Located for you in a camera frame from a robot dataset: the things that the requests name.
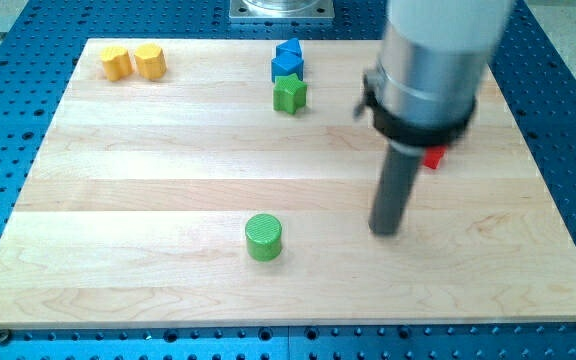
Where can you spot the wooden board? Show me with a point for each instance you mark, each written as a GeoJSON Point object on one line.
{"type": "Point", "coordinates": [134, 211]}

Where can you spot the yellow hexagon block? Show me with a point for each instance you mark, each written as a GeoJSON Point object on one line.
{"type": "Point", "coordinates": [150, 61]}

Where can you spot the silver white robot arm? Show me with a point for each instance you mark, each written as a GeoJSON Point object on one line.
{"type": "Point", "coordinates": [422, 90]}

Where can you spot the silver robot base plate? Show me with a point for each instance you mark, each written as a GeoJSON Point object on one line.
{"type": "Point", "coordinates": [281, 9]}

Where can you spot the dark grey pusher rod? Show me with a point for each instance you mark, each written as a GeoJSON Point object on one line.
{"type": "Point", "coordinates": [398, 174]}

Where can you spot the red block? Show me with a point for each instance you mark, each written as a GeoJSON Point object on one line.
{"type": "Point", "coordinates": [433, 156]}

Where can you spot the green cylinder block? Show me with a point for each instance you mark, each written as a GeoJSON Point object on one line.
{"type": "Point", "coordinates": [263, 234]}

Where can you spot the blue cube block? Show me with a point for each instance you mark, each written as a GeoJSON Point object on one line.
{"type": "Point", "coordinates": [285, 65]}

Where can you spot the yellow cylinder block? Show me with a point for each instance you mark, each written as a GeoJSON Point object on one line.
{"type": "Point", "coordinates": [116, 62]}

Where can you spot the green star block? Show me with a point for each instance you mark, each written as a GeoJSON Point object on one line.
{"type": "Point", "coordinates": [289, 94]}

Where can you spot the blue triangle block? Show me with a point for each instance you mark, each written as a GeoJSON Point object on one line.
{"type": "Point", "coordinates": [291, 46]}

